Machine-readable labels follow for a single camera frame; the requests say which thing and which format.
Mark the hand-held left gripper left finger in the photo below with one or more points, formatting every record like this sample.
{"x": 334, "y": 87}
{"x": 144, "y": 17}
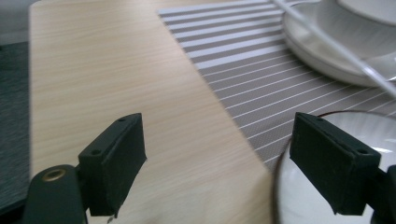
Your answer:
{"x": 115, "y": 161}

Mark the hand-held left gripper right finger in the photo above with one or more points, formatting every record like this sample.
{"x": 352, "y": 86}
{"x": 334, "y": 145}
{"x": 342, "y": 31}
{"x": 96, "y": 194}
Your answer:
{"x": 333, "y": 168}

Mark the long white chopstick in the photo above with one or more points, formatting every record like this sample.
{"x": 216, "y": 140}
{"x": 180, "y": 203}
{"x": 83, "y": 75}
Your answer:
{"x": 378, "y": 79}

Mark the white plate dark rim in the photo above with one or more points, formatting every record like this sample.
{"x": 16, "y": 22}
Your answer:
{"x": 314, "y": 60}
{"x": 299, "y": 199}

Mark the white bowl brown rim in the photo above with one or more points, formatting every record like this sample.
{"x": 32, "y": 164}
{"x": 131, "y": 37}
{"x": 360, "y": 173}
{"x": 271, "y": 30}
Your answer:
{"x": 358, "y": 31}

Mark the grey striped placemat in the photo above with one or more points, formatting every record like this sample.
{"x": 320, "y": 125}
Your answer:
{"x": 249, "y": 77}

